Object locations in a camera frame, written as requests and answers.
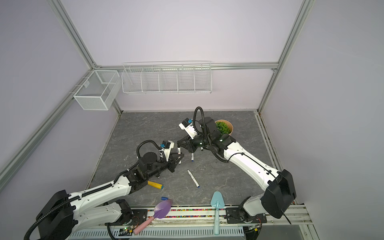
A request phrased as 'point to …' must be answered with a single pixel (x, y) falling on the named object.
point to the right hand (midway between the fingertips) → (179, 145)
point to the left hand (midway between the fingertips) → (182, 155)
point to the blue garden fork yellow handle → (155, 185)
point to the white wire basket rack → (167, 77)
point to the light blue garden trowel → (218, 201)
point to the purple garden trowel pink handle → (161, 210)
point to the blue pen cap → (164, 198)
